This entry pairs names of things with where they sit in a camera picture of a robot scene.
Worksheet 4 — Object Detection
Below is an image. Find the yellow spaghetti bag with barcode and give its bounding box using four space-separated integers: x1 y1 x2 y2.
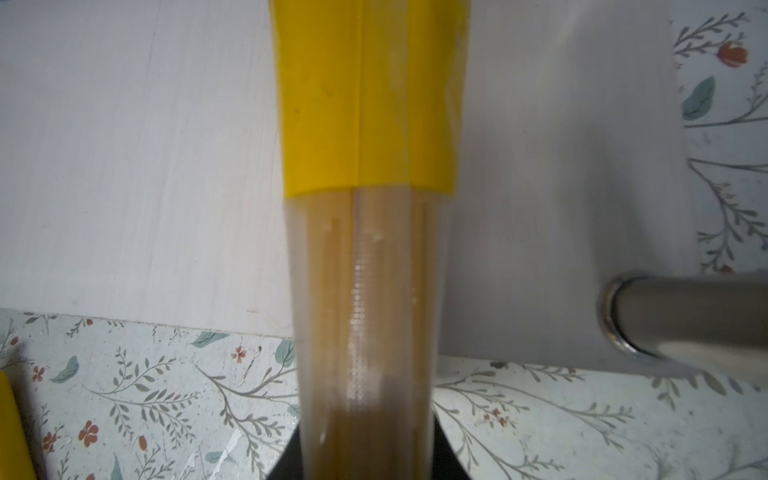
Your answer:
270 1 471 479

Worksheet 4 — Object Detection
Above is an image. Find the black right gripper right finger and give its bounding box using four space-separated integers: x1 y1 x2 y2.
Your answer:
431 417 470 480

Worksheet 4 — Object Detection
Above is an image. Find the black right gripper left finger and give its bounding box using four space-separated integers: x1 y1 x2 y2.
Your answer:
266 426 304 480

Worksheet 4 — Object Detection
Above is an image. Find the white two-tier shelf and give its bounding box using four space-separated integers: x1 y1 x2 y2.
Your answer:
1 1 767 385

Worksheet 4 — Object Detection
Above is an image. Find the yellow Pastatime bag front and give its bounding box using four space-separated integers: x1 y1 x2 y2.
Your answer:
0 372 37 480

